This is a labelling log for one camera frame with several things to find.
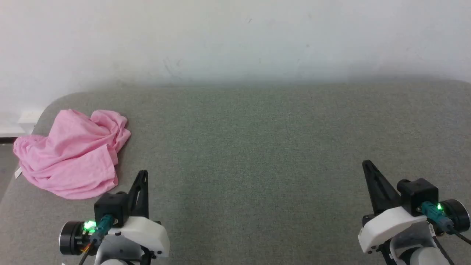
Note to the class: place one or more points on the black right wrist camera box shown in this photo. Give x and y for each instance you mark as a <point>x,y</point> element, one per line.
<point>417,195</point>

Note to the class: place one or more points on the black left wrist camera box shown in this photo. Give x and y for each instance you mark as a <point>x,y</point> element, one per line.
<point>110,208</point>

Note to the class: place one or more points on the grey fabric sofa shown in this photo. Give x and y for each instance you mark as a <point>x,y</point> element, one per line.
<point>257,154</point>

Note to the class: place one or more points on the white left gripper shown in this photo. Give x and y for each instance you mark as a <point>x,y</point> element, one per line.
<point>147,233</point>

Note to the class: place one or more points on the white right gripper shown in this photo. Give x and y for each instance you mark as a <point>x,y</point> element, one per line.
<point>390,224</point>

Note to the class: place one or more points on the pink t-shirt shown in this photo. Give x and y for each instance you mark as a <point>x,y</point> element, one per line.
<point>73,154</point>

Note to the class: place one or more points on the white skirting board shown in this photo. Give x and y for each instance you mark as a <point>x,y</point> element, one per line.
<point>25,123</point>

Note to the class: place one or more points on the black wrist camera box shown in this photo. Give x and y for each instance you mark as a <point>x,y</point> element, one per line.
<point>110,208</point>
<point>417,195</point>

